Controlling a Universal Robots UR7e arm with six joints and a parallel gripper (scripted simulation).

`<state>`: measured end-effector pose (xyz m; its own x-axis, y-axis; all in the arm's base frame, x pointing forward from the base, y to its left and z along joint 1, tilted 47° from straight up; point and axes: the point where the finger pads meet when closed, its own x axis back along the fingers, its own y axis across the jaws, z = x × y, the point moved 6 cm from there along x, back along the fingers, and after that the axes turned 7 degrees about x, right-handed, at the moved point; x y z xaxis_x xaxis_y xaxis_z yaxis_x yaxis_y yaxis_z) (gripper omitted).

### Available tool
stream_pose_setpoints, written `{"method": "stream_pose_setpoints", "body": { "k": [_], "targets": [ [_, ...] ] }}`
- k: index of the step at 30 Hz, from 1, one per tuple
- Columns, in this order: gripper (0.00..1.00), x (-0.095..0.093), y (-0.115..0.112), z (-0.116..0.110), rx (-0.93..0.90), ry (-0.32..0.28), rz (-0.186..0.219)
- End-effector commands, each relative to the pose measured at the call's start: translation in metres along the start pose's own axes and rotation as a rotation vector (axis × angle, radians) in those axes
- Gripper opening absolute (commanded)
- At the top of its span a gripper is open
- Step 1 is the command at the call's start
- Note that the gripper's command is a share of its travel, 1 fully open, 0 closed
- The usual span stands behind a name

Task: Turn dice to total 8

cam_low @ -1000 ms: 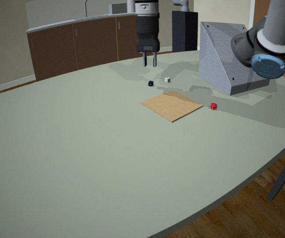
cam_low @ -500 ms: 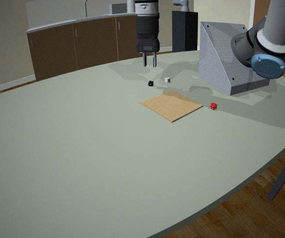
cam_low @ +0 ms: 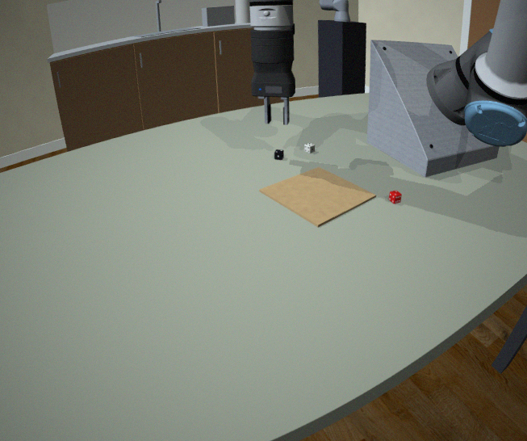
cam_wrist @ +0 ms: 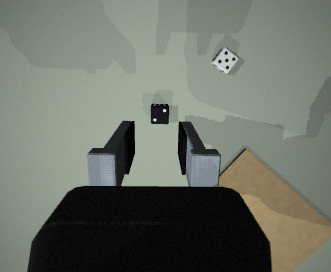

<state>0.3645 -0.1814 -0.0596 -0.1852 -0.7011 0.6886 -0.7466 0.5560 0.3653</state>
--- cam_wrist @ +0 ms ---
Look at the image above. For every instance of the grey die with black pips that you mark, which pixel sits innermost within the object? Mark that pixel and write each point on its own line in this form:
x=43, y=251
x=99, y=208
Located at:
x=224, y=60

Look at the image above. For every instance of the black die with white pips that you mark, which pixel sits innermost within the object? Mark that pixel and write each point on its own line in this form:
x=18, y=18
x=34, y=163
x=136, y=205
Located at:
x=159, y=114

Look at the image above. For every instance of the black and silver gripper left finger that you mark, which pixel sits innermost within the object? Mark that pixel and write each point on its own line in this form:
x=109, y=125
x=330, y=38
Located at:
x=107, y=166

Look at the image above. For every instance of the tan mat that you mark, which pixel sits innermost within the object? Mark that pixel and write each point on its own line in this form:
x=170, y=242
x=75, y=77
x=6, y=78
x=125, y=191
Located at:
x=294, y=228

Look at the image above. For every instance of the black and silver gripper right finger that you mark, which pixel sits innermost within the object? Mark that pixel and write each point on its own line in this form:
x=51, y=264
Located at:
x=201, y=165

